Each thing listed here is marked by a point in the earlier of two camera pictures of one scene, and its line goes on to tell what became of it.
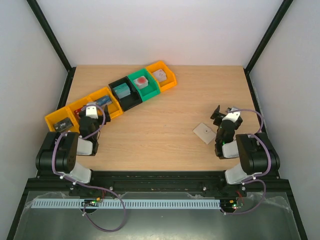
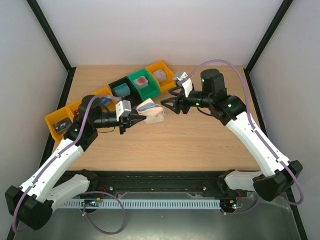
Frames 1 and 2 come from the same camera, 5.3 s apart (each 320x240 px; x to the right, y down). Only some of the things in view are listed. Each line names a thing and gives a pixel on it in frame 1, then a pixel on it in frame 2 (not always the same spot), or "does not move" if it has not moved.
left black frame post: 70,70 does not move
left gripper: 107,115 → 125,121
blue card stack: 103,100 does not move
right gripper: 222,115 → 181,104
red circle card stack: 141,82 does not move
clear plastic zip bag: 205,133 → 154,113
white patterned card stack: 160,75 does not move
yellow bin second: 78,105 does not move
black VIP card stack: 63,125 does not move
